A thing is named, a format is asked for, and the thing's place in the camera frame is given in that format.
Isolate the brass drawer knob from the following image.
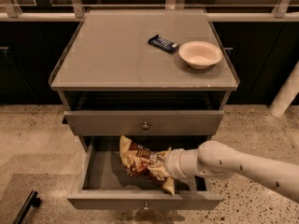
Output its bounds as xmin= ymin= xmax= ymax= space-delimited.
xmin=142 ymin=121 xmax=150 ymax=130
xmin=143 ymin=203 xmax=150 ymax=211

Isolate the blue snack bar wrapper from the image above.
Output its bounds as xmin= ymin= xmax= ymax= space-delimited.
xmin=148 ymin=35 xmax=179 ymax=53

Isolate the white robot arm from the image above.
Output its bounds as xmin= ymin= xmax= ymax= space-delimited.
xmin=154 ymin=141 xmax=299 ymax=203

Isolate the grey drawer cabinet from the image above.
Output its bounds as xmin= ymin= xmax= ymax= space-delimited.
xmin=50 ymin=9 xmax=239 ymax=149

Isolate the black bar on floor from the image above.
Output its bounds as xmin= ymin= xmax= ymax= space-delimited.
xmin=12 ymin=190 xmax=41 ymax=224

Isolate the grey open middle drawer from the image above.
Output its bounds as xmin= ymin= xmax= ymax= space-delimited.
xmin=67 ymin=136 xmax=222 ymax=210

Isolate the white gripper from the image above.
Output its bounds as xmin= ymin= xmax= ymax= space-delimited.
xmin=148 ymin=147 xmax=200 ymax=181

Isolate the brass top drawer knob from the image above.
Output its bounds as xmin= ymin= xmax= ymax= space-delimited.
xmin=142 ymin=121 xmax=150 ymax=130

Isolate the white bowl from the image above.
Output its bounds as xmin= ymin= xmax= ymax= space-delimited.
xmin=178 ymin=41 xmax=223 ymax=69

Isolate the metal railing with glass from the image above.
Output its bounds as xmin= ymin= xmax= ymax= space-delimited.
xmin=0 ymin=0 xmax=299 ymax=22

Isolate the brown chip bag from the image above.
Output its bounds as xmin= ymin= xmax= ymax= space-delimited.
xmin=120 ymin=135 xmax=175 ymax=195

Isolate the brass middle drawer knob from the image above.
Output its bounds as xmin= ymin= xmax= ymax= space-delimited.
xmin=143 ymin=203 xmax=150 ymax=211

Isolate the grey top drawer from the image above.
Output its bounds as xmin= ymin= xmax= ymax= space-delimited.
xmin=64 ymin=110 xmax=223 ymax=136

